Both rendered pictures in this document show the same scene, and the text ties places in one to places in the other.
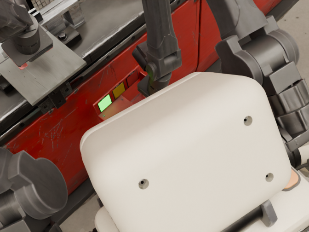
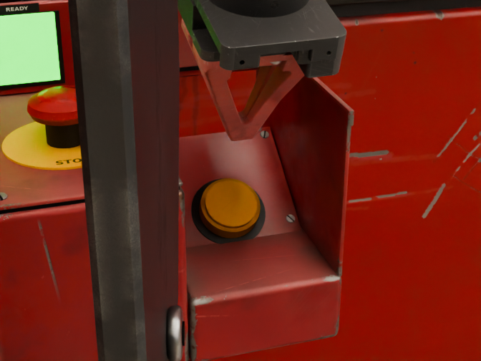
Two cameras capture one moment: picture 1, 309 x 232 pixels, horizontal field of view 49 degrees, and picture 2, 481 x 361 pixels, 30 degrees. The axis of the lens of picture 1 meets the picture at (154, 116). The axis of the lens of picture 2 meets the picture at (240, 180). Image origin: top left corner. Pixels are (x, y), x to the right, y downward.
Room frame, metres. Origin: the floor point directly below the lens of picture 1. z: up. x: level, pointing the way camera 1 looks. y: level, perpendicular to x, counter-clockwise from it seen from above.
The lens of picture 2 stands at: (0.15, -0.18, 0.99)
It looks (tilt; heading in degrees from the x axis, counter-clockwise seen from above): 27 degrees down; 22
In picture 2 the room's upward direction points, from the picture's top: straight up
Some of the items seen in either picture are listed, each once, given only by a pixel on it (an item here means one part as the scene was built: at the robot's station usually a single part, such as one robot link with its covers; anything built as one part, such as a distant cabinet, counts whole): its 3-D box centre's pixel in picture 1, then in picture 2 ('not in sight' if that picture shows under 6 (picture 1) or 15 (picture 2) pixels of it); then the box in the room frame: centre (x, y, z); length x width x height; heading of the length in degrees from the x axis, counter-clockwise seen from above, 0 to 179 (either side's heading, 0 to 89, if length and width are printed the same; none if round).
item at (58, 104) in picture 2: not in sight; (64, 122); (0.55, 0.08, 0.79); 0.04 x 0.04 x 0.04
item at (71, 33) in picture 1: (39, 58); not in sight; (0.76, 0.33, 0.89); 0.30 x 0.05 x 0.03; 127
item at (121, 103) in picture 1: (137, 113); (145, 171); (0.59, 0.05, 0.75); 0.20 x 0.16 x 0.18; 129
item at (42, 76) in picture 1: (32, 58); not in sight; (0.67, 0.31, 1.00); 0.26 x 0.18 x 0.01; 37
